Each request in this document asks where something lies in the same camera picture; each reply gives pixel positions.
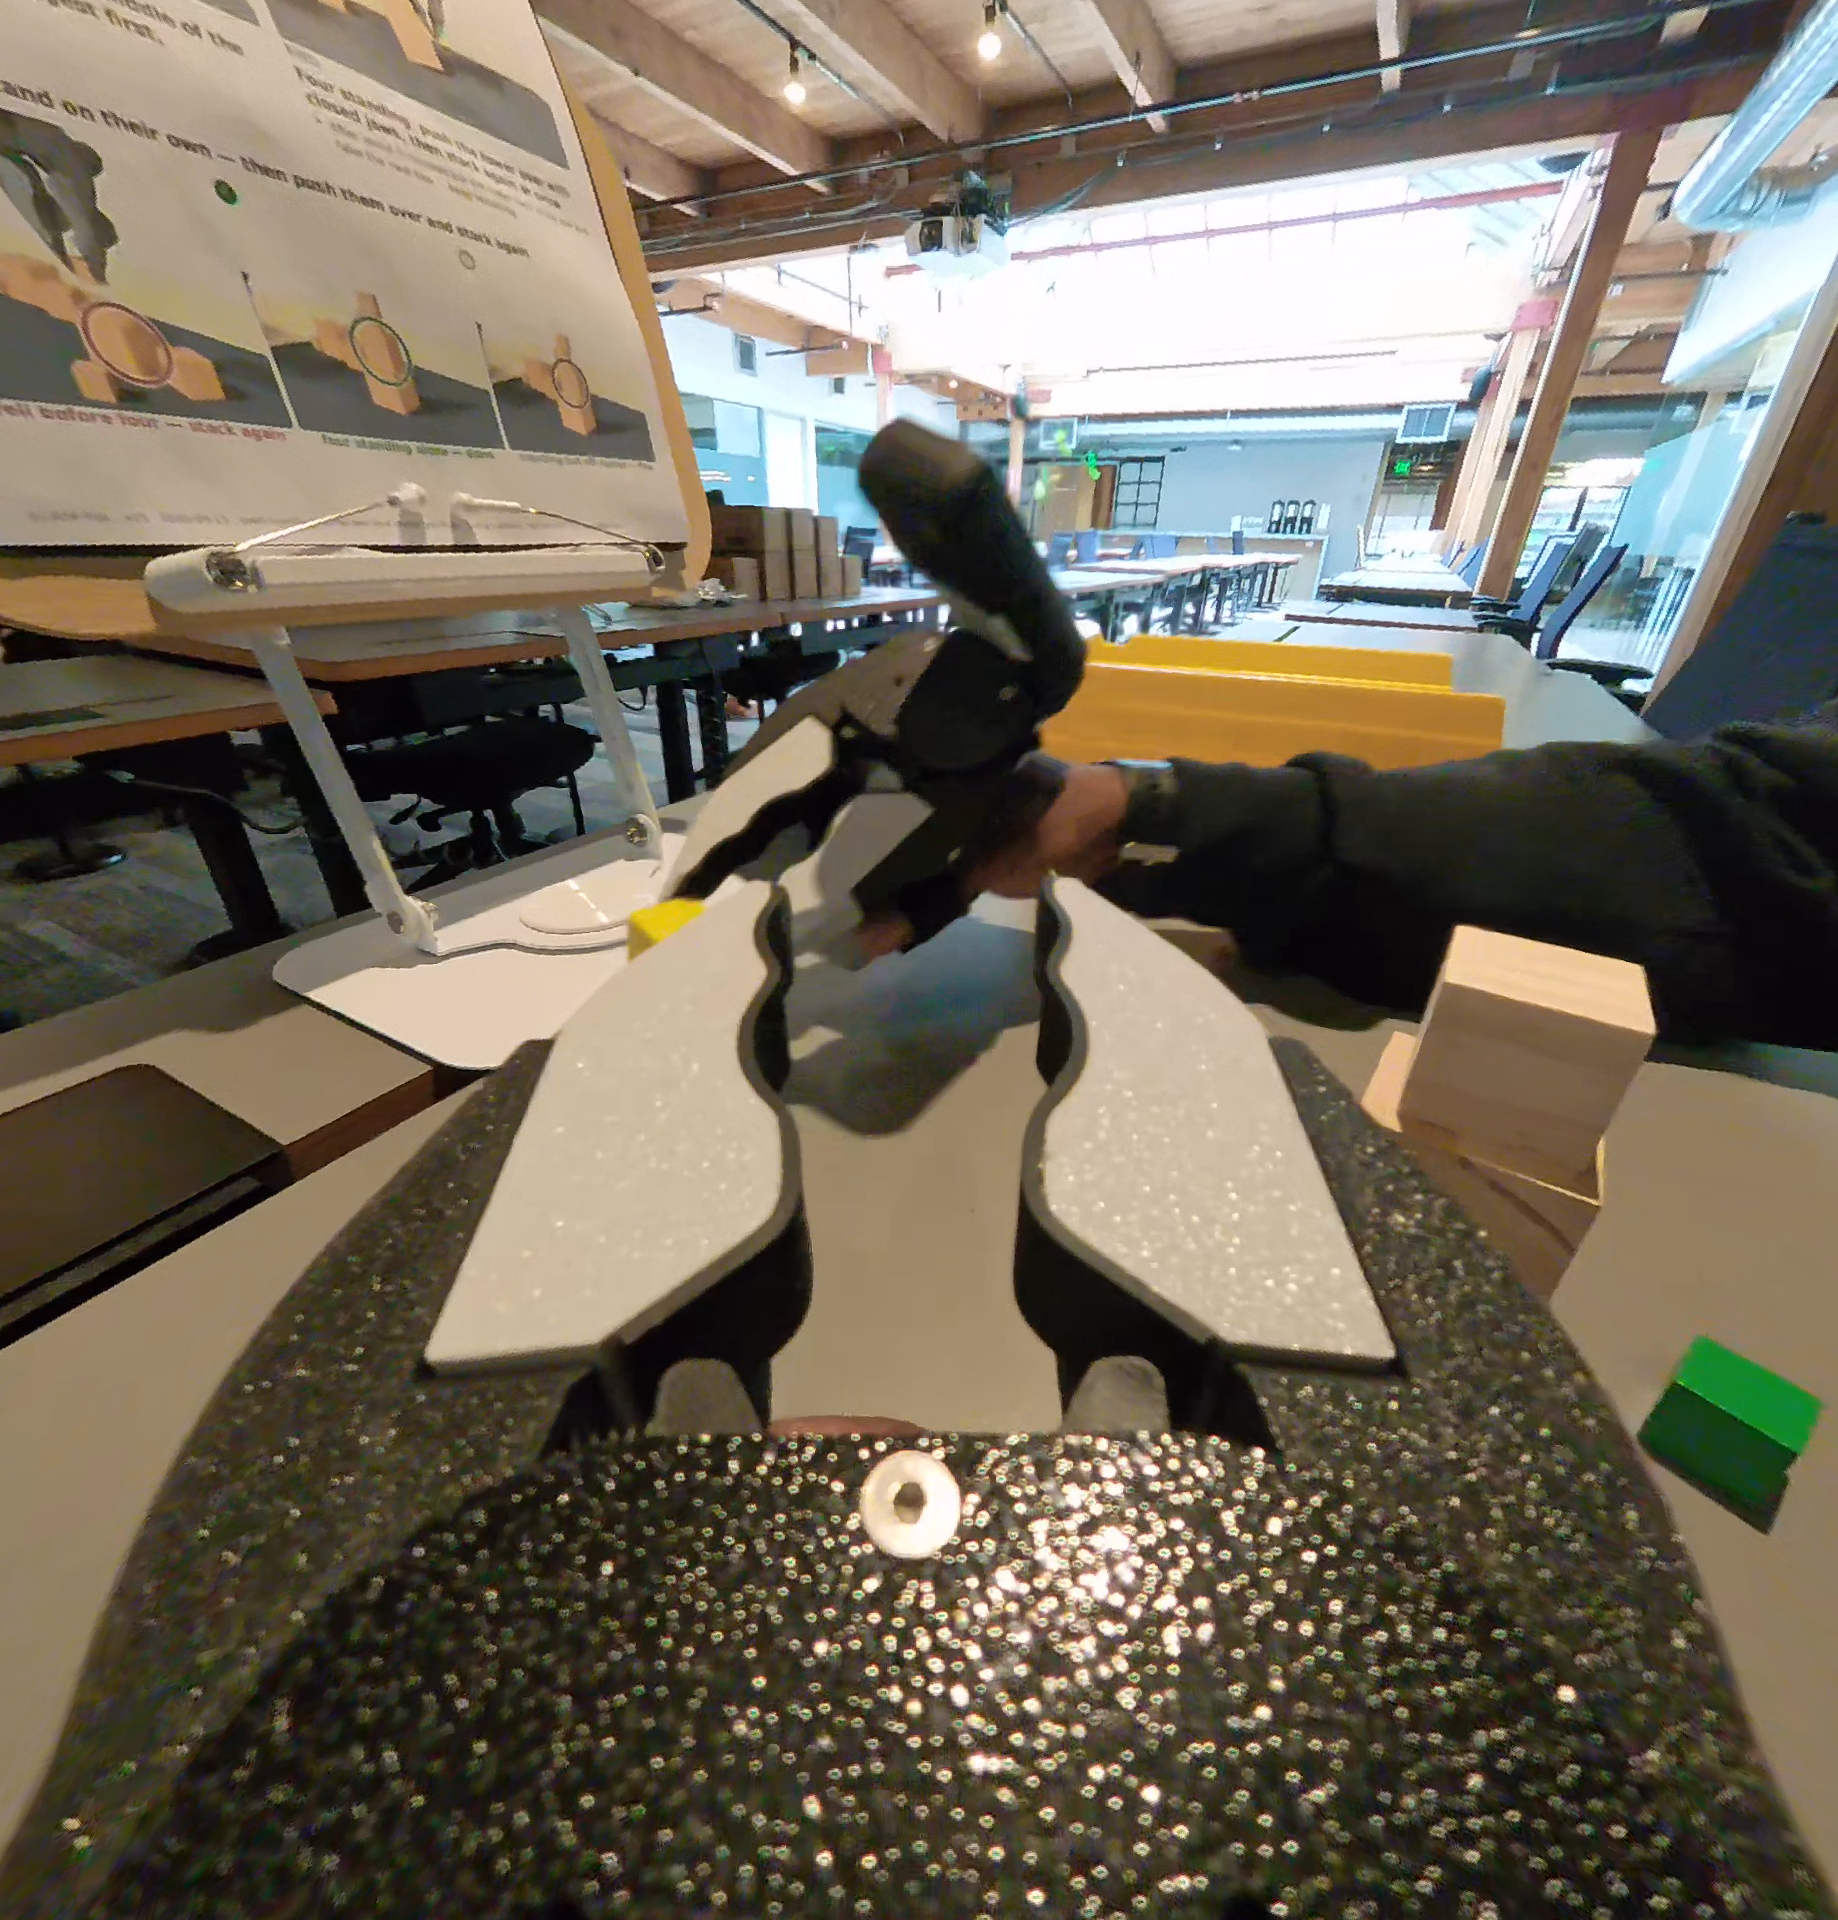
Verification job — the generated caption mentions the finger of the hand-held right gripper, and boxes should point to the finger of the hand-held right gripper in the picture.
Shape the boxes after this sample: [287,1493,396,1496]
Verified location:
[788,787,951,968]
[655,714,862,909]

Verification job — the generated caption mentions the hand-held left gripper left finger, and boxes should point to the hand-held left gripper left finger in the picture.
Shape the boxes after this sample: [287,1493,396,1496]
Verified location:
[423,883,816,1380]

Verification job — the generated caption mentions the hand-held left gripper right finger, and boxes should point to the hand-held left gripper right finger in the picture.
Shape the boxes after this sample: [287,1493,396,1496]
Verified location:
[1014,874,1403,1373]

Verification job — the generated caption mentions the pale wooden cube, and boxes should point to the pale wooden cube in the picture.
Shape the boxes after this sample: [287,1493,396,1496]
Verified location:
[1400,926,1658,1178]

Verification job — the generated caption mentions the person's right forearm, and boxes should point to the person's right forearm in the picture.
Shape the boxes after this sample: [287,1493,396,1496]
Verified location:
[1121,682,1838,1052]

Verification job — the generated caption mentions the person's right hand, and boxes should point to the person's right hand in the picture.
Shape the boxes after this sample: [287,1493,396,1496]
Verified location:
[979,757,1147,903]

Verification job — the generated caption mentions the long brown desk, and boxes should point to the long brown desk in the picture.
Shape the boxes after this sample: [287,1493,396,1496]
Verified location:
[0,587,944,963]

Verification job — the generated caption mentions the white long table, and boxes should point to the white long table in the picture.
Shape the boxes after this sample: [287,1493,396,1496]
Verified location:
[1054,553,1303,638]

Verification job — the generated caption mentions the stack of cardboard boxes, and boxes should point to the stack of cardboard boxes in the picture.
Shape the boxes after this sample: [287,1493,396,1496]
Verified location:
[708,503,869,603]

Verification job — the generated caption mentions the large yellow bin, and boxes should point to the large yellow bin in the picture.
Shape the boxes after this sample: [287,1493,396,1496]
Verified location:
[1040,633,1509,770]

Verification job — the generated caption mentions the instruction sheet on white stand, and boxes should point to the instruction sheet on white stand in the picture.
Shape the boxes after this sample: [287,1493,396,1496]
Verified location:
[0,0,714,638]

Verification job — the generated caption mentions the white document stand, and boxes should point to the white document stand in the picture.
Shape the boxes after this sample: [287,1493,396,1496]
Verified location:
[141,482,673,959]

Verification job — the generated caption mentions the ceiling projector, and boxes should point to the ceiling projector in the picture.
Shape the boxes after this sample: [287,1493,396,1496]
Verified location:
[904,171,1011,272]

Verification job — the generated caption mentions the blue office chairs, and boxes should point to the blue office chairs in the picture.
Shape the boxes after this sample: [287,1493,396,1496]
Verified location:
[1475,524,1628,663]

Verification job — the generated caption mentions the green house-shaped block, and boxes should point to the green house-shaped block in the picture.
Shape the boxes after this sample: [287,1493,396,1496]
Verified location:
[1637,1334,1825,1534]

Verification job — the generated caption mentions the wooden support column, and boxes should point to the wooden support column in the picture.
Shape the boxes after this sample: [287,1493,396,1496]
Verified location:
[1475,126,1662,558]

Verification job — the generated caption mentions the instruction poster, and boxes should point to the instruction poster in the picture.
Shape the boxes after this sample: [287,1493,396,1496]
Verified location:
[0,0,693,548]

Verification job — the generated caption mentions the dark mesh office chair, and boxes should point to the dark mesh office chair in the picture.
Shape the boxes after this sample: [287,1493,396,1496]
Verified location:
[1640,517,1838,744]

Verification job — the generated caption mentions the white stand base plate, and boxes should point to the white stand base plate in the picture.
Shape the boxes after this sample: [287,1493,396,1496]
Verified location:
[272,839,712,1074]

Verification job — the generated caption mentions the silver ventilation duct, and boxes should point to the silver ventilation duct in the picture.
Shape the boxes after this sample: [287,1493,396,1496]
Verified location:
[1669,0,1838,233]

